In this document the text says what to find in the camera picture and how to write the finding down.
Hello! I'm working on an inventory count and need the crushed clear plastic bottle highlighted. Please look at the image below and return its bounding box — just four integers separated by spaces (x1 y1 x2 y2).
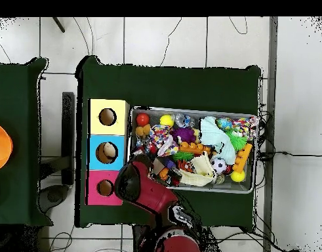
136 139 151 154
174 113 196 129

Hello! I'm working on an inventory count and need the wooden three-hole box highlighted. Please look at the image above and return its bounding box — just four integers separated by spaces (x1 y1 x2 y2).
85 98 131 206

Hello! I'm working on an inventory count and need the yellow ball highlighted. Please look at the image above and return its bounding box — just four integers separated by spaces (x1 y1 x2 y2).
159 114 175 128

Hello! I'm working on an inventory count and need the purple knobbly toy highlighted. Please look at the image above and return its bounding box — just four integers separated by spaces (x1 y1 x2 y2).
171 127 197 144

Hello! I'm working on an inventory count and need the red orange ball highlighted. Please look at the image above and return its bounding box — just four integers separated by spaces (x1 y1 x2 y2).
136 113 150 127

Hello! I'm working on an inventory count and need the orange studded building brick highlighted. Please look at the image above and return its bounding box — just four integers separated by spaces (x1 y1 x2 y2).
179 141 212 155

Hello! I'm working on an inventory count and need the crushed soda can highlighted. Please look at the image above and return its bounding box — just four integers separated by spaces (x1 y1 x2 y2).
168 167 183 187

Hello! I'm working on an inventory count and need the cream waffle cloth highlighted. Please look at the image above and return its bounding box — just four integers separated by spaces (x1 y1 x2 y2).
177 151 217 188

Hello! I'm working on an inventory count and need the mint green cloth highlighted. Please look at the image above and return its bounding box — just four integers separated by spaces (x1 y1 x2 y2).
199 115 237 165

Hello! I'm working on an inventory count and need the small soccer ball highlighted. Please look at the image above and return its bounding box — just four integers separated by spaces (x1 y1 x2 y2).
211 157 228 174

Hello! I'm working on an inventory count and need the globe print ball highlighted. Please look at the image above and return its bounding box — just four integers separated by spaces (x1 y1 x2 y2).
216 117 233 132

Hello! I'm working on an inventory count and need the green spiky ball with eyes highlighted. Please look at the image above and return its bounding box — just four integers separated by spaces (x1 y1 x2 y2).
225 129 249 152

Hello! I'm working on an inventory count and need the black panel stand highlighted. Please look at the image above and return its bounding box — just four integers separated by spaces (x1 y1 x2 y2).
61 91 75 186

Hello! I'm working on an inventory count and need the dark green side tablecloth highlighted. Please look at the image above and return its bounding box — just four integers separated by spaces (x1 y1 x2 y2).
0 56 54 227

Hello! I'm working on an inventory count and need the orange bowl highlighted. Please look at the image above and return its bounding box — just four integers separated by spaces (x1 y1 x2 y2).
0 121 14 173

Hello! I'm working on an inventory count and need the wire mesh bin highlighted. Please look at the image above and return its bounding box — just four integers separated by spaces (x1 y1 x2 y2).
125 105 260 195

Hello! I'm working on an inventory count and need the long black floor cable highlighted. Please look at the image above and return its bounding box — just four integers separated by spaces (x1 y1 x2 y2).
257 150 322 161

